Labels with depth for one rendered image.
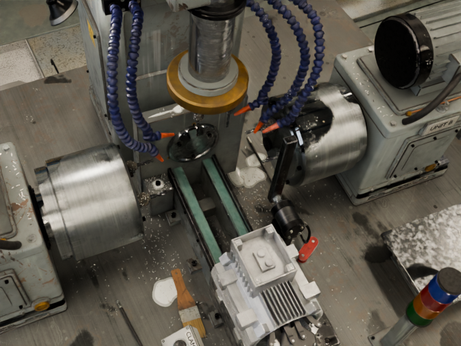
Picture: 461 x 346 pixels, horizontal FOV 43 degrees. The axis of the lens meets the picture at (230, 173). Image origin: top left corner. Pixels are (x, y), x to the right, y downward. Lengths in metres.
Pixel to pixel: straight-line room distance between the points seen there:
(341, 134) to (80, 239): 0.69
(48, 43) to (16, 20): 0.81
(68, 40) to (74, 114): 0.83
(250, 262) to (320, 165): 0.36
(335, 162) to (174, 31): 0.52
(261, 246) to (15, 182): 0.56
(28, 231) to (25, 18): 2.32
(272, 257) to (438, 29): 0.68
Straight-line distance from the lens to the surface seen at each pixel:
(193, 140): 1.55
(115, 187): 1.32
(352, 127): 1.52
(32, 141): 1.88
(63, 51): 2.66
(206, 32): 1.14
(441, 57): 1.52
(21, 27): 3.45
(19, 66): 2.69
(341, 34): 2.27
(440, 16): 1.55
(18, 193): 1.34
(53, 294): 1.50
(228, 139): 1.62
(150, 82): 1.52
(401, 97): 1.58
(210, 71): 1.21
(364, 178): 1.68
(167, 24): 1.41
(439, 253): 1.66
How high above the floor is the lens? 2.27
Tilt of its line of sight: 56 degrees down
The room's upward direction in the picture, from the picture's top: 9 degrees clockwise
